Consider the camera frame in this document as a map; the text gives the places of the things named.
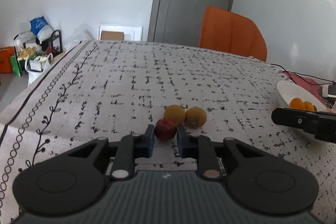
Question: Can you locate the white ceramic bowl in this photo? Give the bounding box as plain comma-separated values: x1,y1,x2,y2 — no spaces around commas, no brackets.
276,80,328,111

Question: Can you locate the brown kiwi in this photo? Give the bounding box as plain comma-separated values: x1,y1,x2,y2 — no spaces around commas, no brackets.
163,105,186,126
185,107,207,128

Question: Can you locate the blue plastic bag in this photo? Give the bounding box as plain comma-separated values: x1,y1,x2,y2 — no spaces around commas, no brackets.
30,16,54,41

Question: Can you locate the brown kiwi left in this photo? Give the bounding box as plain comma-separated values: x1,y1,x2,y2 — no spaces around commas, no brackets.
163,105,186,126

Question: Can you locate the white shopping bag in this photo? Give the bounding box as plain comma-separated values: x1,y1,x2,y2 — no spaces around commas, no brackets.
25,53,54,85

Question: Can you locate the large orange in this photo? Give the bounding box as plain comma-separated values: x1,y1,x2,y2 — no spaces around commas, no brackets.
289,98,305,110

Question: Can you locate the orange red table mat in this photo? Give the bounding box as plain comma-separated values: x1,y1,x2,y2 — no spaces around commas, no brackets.
283,72,335,108

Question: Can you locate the black metal rack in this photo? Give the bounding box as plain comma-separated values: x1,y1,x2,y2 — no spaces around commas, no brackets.
23,30,63,57

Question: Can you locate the black cable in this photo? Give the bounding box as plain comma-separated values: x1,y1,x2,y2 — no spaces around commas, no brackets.
270,63,336,87

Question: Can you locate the medium orange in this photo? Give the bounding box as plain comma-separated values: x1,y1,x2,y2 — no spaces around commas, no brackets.
303,101,316,111

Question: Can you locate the brown kiwi right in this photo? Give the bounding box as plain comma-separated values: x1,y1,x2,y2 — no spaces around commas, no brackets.
185,107,207,128

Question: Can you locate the small red apple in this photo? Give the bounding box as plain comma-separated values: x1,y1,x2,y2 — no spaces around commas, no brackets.
154,118,177,141

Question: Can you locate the orange paper bag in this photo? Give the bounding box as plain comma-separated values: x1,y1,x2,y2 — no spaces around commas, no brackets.
0,47,15,74

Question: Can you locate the orange chair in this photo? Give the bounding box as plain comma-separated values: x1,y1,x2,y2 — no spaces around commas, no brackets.
199,6,267,61

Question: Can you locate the black white power adapter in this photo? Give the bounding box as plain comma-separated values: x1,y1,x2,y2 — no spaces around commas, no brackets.
322,84,336,98

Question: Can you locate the patterned white tablecloth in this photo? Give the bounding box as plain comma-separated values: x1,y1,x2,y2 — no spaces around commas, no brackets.
1,41,335,223

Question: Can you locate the white foam packaging board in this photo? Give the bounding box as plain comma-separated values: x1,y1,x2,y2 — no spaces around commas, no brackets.
98,24,143,41

